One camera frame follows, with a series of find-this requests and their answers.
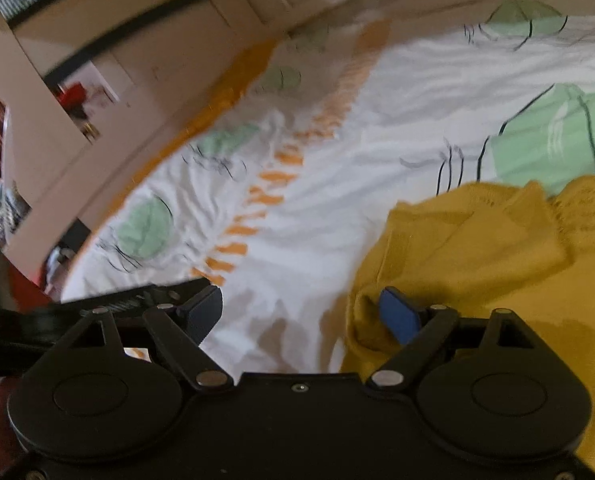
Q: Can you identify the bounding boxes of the white printed bed sheet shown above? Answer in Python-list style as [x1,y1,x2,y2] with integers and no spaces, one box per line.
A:
[60,0,595,376]

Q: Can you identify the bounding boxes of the small red object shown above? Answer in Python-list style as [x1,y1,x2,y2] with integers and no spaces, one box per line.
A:
[58,82,87,109]

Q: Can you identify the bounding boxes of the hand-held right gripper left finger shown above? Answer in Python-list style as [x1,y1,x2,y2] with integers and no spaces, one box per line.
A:
[70,286,232,391]

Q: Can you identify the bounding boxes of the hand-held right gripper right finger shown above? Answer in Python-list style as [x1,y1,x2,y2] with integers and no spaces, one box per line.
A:
[366,286,537,392]

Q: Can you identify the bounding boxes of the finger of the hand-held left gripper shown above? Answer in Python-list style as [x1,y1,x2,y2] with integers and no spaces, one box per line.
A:
[52,282,214,319]

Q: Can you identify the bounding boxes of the black bar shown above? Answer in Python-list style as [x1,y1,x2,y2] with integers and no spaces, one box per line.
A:
[45,0,212,92]

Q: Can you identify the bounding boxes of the mustard yellow knitted garment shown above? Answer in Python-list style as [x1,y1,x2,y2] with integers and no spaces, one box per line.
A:
[340,177,595,476]

